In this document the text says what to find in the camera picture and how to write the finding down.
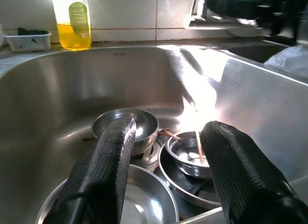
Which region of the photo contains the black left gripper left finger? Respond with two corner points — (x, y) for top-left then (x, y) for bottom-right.
(42, 117), (137, 224)

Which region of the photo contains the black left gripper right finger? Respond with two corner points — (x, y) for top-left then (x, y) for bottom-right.
(199, 120), (308, 224)

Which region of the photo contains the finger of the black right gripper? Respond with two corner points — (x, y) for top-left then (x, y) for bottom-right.
(205, 0), (265, 19)

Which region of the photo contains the stainless steel kitchen sink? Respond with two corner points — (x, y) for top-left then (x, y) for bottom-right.
(0, 44), (308, 224)

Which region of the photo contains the steel sink drain strainer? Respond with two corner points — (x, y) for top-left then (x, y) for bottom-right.
(131, 137), (164, 171)

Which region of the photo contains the white translucent plastic bag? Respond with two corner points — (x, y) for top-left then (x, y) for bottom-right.
(263, 45), (308, 78)

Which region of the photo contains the brown wooden chopstick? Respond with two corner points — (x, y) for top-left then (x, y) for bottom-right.
(194, 130), (205, 165)
(157, 129), (181, 140)

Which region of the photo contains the small deep steel bowl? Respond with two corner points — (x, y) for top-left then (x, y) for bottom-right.
(91, 108), (160, 157)

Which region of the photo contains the large steel bowl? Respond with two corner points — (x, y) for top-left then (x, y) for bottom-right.
(36, 164), (180, 224)

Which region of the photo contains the small shallow steel bowl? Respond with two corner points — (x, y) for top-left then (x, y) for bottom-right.
(166, 132), (214, 179)

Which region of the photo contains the wide shallow steel bowl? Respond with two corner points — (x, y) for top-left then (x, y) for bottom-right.
(158, 143), (221, 210)

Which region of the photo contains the yellow dish soap bottle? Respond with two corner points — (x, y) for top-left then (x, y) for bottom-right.
(51, 0), (92, 51)

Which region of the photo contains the white plastic sponge tray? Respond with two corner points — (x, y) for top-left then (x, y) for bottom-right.
(4, 32), (52, 53)

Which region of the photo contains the dark green sponge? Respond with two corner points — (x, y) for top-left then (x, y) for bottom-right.
(17, 27), (49, 36)

